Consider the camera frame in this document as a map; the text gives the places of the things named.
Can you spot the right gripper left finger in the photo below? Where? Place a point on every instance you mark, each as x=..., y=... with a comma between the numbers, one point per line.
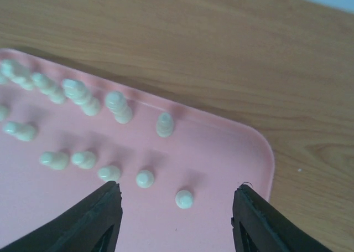
x=92, y=224

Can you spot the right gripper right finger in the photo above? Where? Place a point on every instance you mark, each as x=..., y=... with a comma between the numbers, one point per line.
x=258, y=226

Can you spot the white pawn five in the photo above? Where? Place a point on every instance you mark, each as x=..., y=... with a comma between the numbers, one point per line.
x=109, y=173

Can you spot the white pawn six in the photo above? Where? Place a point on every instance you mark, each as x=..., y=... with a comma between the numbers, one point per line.
x=145, y=178

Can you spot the white pawn seven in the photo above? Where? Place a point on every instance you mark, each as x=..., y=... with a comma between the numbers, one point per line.
x=184, y=199

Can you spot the white chess bishop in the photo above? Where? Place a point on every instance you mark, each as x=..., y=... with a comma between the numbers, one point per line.
x=17, y=73
x=49, y=88

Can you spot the white chess king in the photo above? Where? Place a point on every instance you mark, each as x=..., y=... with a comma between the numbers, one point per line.
x=116, y=102

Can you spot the white chess queen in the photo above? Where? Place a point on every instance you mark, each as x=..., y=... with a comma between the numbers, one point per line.
x=80, y=95

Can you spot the white pawn four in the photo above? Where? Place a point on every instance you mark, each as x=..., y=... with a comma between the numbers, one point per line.
x=84, y=159

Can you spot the white pawn three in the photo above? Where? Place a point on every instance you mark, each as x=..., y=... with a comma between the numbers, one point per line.
x=54, y=160

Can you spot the pink plastic tray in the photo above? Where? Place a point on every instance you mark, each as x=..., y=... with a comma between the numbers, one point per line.
x=207, y=155

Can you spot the white pawn two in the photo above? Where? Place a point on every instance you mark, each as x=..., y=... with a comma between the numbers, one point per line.
x=23, y=132

